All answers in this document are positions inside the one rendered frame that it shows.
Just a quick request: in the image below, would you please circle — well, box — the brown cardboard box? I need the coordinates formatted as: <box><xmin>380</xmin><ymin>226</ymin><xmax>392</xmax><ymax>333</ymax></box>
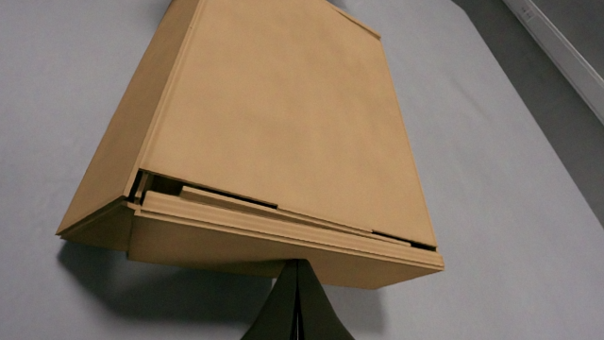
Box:
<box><xmin>55</xmin><ymin>0</ymin><xmax>445</xmax><ymax>290</ymax></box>

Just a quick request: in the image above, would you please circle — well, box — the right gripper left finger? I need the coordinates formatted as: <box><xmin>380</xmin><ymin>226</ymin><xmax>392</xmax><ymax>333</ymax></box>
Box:
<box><xmin>241</xmin><ymin>259</ymin><xmax>298</xmax><ymax>340</ymax></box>

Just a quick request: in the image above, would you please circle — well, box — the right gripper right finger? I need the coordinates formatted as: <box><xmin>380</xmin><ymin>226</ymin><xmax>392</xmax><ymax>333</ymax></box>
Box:
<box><xmin>297</xmin><ymin>259</ymin><xmax>355</xmax><ymax>340</ymax></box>

